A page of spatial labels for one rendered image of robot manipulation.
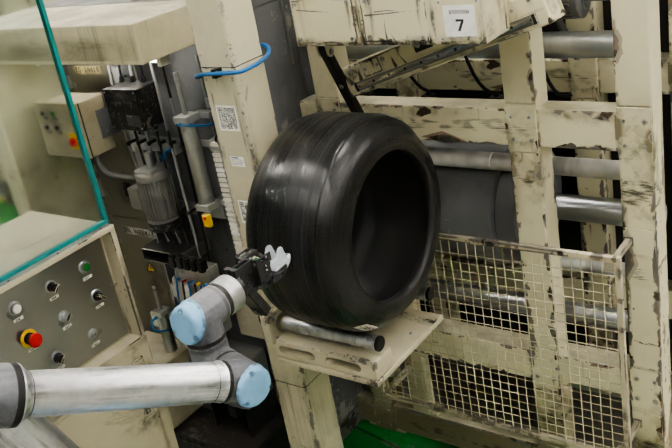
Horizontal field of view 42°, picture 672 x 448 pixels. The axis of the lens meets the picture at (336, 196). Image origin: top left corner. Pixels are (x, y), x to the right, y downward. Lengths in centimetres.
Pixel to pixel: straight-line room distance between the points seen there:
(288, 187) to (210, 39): 48
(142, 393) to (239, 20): 108
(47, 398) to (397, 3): 130
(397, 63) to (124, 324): 113
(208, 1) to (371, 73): 55
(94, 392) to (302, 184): 77
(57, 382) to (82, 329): 94
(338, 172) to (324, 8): 52
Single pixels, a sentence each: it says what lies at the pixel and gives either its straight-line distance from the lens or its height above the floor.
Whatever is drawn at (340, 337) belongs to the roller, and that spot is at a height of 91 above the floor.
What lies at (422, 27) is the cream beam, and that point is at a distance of 231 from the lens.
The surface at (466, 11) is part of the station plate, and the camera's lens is 223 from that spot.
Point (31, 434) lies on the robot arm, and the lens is 186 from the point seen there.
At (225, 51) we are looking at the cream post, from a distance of 238.
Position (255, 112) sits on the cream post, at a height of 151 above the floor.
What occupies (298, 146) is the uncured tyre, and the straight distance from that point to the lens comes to 226.
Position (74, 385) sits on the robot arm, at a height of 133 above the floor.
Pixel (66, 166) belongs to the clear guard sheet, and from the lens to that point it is 250.
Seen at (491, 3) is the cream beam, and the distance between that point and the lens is 226.
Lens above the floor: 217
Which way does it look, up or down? 22 degrees down
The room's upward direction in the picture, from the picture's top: 11 degrees counter-clockwise
